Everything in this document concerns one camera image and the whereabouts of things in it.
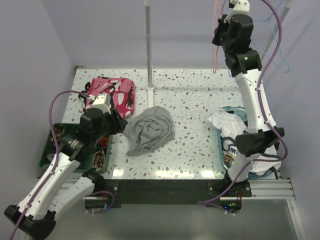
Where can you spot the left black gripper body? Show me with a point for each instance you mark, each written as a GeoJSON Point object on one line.
{"type": "Point", "coordinates": [111, 125]}

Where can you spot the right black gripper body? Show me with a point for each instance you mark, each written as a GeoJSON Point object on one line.
{"type": "Point", "coordinates": [220, 38]}

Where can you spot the grey tank top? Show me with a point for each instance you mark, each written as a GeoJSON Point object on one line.
{"type": "Point", "coordinates": [149, 131]}

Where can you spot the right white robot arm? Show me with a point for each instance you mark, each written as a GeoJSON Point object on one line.
{"type": "Point", "coordinates": [262, 130]}

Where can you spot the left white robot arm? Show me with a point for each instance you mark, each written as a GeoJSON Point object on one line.
{"type": "Point", "coordinates": [37, 213]}

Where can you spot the rolled orange black sock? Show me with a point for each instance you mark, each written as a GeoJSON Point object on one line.
{"type": "Point", "coordinates": [103, 142]}

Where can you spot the green compartment tray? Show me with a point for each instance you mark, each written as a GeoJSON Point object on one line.
{"type": "Point", "coordinates": [50, 150]}

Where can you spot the rolled patterned sock front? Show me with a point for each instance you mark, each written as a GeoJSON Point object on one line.
{"type": "Point", "coordinates": [98, 160]}

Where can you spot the rolled brown patterned sock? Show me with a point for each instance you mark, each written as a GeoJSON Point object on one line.
{"type": "Point", "coordinates": [59, 130]}

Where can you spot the pink camouflage garment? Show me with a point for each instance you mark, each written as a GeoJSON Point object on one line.
{"type": "Point", "coordinates": [120, 90]}

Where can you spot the right rack pole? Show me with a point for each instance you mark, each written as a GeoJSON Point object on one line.
{"type": "Point", "coordinates": [274, 28]}

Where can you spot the rack pole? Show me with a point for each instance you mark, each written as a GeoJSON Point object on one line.
{"type": "Point", "coordinates": [150, 83]}
{"type": "Point", "coordinates": [274, 28]}

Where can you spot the teal plastic basin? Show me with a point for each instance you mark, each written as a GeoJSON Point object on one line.
{"type": "Point", "coordinates": [240, 115]}

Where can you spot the white clothes in basin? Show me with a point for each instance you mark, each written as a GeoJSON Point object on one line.
{"type": "Point", "coordinates": [230, 125]}

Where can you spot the centre rack pole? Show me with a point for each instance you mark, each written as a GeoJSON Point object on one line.
{"type": "Point", "coordinates": [150, 83]}

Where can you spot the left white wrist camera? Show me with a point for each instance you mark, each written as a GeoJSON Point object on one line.
{"type": "Point", "coordinates": [102, 102]}

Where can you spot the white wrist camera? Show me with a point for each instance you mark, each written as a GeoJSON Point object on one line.
{"type": "Point", "coordinates": [239, 7]}
{"type": "Point", "coordinates": [102, 102]}

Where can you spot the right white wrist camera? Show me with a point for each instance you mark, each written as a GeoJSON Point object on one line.
{"type": "Point", "coordinates": [239, 7]}

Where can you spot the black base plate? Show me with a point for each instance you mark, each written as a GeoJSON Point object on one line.
{"type": "Point", "coordinates": [166, 192]}

